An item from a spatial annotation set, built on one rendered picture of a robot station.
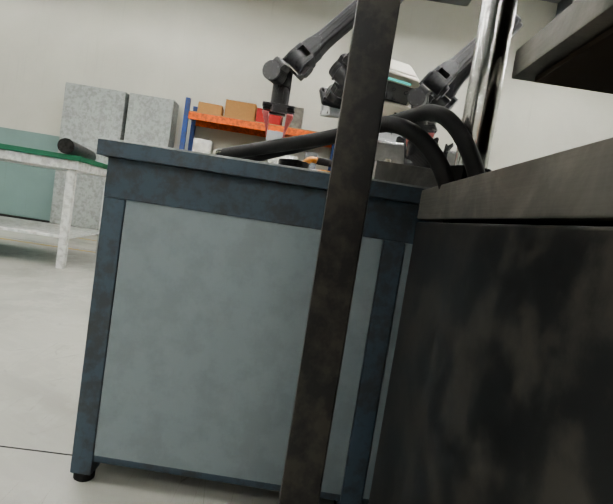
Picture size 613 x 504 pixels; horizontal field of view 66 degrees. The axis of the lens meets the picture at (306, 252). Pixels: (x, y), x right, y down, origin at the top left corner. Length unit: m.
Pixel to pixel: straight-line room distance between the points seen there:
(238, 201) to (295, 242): 0.16
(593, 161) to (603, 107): 8.06
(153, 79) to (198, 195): 6.33
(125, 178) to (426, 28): 6.79
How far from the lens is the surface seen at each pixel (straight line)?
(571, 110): 8.22
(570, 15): 0.81
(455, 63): 1.74
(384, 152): 1.32
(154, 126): 6.93
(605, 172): 0.41
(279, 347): 1.10
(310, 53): 1.55
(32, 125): 7.85
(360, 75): 0.72
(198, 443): 1.21
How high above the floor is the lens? 0.69
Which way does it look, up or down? 4 degrees down
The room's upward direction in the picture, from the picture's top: 9 degrees clockwise
